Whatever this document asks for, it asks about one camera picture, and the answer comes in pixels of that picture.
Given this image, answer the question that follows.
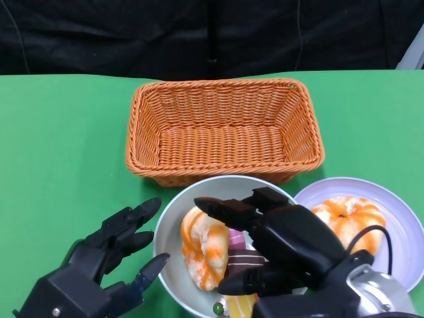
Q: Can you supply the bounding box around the white metal frame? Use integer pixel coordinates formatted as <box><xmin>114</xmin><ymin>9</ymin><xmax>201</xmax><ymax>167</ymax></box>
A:
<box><xmin>396</xmin><ymin>29</ymin><xmax>424</xmax><ymax>70</ymax></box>

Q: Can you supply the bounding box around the pink toy cake slice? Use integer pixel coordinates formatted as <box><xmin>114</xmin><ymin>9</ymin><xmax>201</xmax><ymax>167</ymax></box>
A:
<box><xmin>228</xmin><ymin>230</ymin><xmax>248</xmax><ymax>251</ymax></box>

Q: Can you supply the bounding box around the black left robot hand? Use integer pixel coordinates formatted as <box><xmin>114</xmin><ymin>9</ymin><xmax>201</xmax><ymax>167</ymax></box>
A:
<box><xmin>11</xmin><ymin>197</ymin><xmax>172</xmax><ymax>318</ymax></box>

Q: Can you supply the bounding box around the orange wicker basket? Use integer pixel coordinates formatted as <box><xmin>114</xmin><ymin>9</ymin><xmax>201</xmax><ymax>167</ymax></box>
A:
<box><xmin>125</xmin><ymin>78</ymin><xmax>325</xmax><ymax>187</ymax></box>

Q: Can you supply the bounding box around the orange white striped bun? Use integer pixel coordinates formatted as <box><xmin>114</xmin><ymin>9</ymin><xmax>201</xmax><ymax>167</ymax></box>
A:
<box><xmin>311</xmin><ymin>196</ymin><xmax>388</xmax><ymax>256</ymax></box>

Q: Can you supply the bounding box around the yellow toy cake slice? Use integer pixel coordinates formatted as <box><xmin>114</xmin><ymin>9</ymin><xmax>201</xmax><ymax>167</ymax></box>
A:
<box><xmin>211</xmin><ymin>294</ymin><xmax>258</xmax><ymax>318</ymax></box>

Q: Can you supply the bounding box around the black backdrop curtain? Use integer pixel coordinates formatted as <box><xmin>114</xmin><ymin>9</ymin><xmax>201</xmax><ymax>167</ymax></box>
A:
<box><xmin>0</xmin><ymin>0</ymin><xmax>424</xmax><ymax>76</ymax></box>

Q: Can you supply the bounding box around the pale green bowl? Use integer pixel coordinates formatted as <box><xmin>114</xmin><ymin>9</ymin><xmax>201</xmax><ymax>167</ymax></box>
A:
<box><xmin>154</xmin><ymin>174</ymin><xmax>311</xmax><ymax>318</ymax></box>

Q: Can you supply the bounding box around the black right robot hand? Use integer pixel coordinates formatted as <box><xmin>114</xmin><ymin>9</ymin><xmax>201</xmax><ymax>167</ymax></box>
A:
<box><xmin>193</xmin><ymin>187</ymin><xmax>350</xmax><ymax>298</ymax></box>

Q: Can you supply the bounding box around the green tablecloth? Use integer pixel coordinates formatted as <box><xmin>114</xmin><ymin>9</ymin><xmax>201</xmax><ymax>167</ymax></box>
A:
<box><xmin>0</xmin><ymin>68</ymin><xmax>424</xmax><ymax>318</ymax></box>

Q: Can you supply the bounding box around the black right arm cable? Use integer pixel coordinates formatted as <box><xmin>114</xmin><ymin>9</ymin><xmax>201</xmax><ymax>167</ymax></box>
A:
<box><xmin>346</xmin><ymin>225</ymin><xmax>394</xmax><ymax>276</ymax></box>

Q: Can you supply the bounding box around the brown chocolate toy cake slice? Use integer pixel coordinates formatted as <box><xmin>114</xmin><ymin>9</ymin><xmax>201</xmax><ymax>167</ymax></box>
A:
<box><xmin>227</xmin><ymin>248</ymin><xmax>266</xmax><ymax>278</ymax></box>

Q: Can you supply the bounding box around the orange glazed ring bread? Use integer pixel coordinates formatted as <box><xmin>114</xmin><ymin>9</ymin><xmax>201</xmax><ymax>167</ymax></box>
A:
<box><xmin>180</xmin><ymin>205</ymin><xmax>231</xmax><ymax>292</ymax></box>

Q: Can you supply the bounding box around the lavender round plate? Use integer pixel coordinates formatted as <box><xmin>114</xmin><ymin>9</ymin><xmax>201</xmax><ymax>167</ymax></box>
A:
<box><xmin>293</xmin><ymin>177</ymin><xmax>420</xmax><ymax>293</ymax></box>

